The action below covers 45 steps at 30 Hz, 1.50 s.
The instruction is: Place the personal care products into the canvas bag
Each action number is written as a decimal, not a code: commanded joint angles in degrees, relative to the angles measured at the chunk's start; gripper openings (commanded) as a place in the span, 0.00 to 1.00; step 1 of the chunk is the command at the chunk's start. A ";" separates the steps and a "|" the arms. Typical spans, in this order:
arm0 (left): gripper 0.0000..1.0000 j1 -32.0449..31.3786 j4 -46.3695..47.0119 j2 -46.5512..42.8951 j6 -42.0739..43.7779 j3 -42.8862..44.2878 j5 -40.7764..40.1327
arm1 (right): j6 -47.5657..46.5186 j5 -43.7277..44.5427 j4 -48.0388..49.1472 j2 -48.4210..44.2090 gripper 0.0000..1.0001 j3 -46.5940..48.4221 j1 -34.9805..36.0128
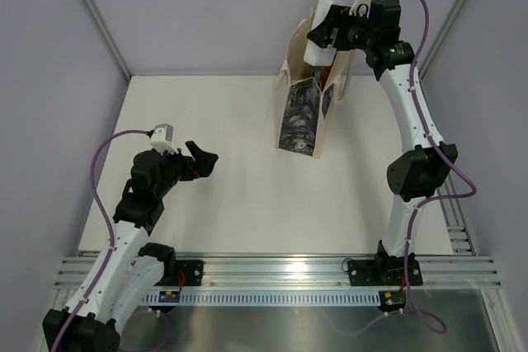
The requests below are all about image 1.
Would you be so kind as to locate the aluminium mounting rail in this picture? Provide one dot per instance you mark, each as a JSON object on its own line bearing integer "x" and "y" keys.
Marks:
{"x": 320, "y": 272}

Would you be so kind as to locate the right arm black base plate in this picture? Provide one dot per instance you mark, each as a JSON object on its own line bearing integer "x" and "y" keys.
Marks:
{"x": 381, "y": 272}

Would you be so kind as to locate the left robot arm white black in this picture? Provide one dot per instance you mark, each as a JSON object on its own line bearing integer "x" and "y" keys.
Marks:
{"x": 95, "y": 316}

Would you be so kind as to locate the white slotted cable duct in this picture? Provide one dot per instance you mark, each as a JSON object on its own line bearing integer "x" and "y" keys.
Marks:
{"x": 264, "y": 298}

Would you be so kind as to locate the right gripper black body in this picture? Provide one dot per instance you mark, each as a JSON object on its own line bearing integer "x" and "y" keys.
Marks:
{"x": 351, "y": 36}

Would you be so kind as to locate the left aluminium frame post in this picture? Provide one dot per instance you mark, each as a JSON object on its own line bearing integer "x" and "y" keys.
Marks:
{"x": 107, "y": 37}

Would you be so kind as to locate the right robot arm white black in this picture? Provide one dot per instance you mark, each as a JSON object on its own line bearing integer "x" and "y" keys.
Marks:
{"x": 372, "y": 26}

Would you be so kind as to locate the cream canvas tote bag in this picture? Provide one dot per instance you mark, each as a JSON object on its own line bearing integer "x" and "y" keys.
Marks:
{"x": 304, "y": 106}

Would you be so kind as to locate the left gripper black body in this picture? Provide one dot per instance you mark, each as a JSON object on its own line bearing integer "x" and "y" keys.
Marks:
{"x": 176, "y": 168}

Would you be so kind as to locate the right aluminium frame post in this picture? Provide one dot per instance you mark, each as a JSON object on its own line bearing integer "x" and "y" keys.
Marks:
{"x": 447, "y": 25}

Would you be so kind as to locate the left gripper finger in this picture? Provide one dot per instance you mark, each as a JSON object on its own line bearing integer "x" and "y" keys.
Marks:
{"x": 204, "y": 164}
{"x": 194, "y": 150}

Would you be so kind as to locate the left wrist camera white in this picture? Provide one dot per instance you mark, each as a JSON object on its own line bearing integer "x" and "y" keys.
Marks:
{"x": 161, "y": 139}

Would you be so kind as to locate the red squeeze bottle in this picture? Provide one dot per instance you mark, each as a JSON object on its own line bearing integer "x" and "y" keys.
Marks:
{"x": 325, "y": 74}

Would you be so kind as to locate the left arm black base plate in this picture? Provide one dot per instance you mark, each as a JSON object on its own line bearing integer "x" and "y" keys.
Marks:
{"x": 183, "y": 273}

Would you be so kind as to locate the aluminium frame post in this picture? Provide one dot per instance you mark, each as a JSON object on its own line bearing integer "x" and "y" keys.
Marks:
{"x": 107, "y": 37}
{"x": 447, "y": 25}

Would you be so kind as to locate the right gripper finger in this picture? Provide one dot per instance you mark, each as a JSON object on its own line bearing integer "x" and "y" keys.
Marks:
{"x": 339, "y": 15}
{"x": 324, "y": 36}

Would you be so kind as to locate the small white bottle black cap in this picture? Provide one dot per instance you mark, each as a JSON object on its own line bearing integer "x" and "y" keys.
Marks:
{"x": 319, "y": 49}

